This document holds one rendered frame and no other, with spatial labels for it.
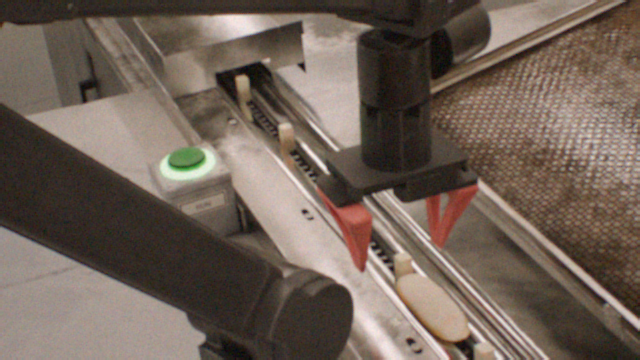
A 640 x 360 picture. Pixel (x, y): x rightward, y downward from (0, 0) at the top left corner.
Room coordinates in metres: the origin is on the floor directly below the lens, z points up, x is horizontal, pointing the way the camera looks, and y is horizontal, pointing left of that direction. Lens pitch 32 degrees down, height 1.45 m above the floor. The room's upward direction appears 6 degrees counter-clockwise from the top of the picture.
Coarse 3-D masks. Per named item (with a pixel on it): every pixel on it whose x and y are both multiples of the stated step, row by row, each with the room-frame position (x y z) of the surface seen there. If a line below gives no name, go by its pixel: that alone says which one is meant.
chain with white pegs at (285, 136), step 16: (240, 80) 1.15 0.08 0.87; (240, 96) 1.15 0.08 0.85; (256, 112) 1.12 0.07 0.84; (272, 128) 1.08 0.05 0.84; (288, 128) 1.02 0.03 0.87; (288, 144) 1.02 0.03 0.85; (304, 160) 1.00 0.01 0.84; (384, 256) 0.81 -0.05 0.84; (400, 256) 0.76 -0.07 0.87; (400, 272) 0.76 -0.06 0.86; (464, 352) 0.66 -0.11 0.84; (480, 352) 0.63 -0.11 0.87
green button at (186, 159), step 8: (176, 152) 0.93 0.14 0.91; (184, 152) 0.93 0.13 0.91; (192, 152) 0.93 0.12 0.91; (200, 152) 0.93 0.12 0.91; (168, 160) 0.92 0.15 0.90; (176, 160) 0.92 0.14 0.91; (184, 160) 0.91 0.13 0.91; (192, 160) 0.91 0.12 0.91; (200, 160) 0.91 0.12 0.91; (176, 168) 0.90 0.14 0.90; (184, 168) 0.90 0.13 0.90; (192, 168) 0.90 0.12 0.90
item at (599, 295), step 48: (624, 0) 1.10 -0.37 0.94; (576, 48) 1.03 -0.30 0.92; (432, 96) 1.01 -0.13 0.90; (624, 96) 0.92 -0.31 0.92; (528, 144) 0.88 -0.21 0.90; (576, 144) 0.86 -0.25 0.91; (624, 144) 0.84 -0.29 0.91; (480, 192) 0.82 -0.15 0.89; (528, 192) 0.81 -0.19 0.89; (528, 240) 0.74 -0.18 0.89
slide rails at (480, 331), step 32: (224, 96) 1.15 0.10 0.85; (256, 96) 1.14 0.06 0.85; (256, 128) 1.06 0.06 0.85; (288, 160) 0.98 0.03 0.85; (320, 160) 0.98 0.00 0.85; (384, 224) 0.84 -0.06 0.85; (416, 256) 0.79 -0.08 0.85; (448, 288) 0.74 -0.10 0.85; (416, 320) 0.70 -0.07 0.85; (480, 320) 0.69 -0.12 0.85; (448, 352) 0.65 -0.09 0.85; (512, 352) 0.64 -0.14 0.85
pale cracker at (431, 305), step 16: (400, 288) 0.74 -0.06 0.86; (416, 288) 0.73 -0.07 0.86; (432, 288) 0.73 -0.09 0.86; (416, 304) 0.71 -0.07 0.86; (432, 304) 0.70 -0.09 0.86; (448, 304) 0.70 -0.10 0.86; (432, 320) 0.68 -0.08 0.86; (448, 320) 0.68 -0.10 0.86; (464, 320) 0.68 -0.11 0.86; (448, 336) 0.67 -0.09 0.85; (464, 336) 0.67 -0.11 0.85
